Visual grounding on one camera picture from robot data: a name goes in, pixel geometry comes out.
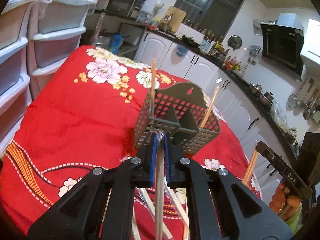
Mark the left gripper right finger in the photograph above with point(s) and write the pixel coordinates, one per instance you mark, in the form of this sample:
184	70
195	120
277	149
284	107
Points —
219	205

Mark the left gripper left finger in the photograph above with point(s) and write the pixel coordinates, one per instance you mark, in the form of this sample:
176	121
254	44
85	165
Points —
100	205

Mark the wooden chopstick pair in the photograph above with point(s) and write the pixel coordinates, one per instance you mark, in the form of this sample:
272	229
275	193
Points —
159	193

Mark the white kitchen cabinets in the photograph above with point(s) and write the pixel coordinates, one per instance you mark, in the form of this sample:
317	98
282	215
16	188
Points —
248	123

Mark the dark kitchen window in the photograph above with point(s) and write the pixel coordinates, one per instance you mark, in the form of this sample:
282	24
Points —
216	16

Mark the orange gloved right hand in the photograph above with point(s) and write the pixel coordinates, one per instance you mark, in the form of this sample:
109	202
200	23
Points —
284	205

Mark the loose wrapped chopstick on cloth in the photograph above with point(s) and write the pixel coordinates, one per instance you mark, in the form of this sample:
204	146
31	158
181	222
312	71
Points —
149	204
179	199

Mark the red floral tablecloth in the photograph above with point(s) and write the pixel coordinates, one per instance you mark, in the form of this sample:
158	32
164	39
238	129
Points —
83	119

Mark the chopstick in caddy right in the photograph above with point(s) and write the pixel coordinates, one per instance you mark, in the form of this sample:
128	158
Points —
209	109

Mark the chopstick in caddy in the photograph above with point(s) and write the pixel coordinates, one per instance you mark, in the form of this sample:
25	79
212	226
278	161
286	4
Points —
209	109
153	81

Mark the grey plastic utensil caddy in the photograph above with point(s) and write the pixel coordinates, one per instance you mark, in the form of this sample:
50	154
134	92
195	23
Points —
177	111

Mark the chopstick in caddy left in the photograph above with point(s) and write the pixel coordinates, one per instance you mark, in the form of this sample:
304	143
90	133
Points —
153	81

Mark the white plastic drawer unit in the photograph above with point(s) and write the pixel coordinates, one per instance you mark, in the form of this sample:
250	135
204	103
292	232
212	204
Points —
15	92

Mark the black range hood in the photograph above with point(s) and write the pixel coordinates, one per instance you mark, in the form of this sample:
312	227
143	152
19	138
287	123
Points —
282	45

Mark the blue water jug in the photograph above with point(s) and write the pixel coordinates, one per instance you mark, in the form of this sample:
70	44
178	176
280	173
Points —
115	43

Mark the hanging pot lid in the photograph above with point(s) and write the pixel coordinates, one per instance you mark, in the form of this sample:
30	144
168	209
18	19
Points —
234	42

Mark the black wok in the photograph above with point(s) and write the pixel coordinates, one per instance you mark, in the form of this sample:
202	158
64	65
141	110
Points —
190	41

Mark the wooden cutting board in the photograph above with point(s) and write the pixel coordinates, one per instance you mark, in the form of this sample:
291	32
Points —
177	16

